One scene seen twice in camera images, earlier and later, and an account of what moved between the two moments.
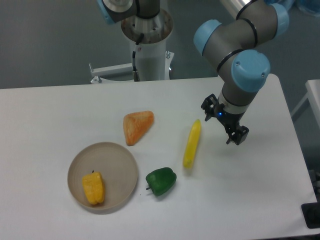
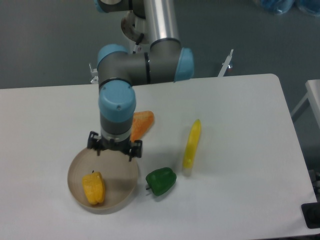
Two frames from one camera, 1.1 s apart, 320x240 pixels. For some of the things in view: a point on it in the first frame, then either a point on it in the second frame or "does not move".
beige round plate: x=117 y=166 does not move
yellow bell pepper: x=93 y=185 does not move
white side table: x=313 y=88 does not move
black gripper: x=230 y=120 -> x=123 y=146
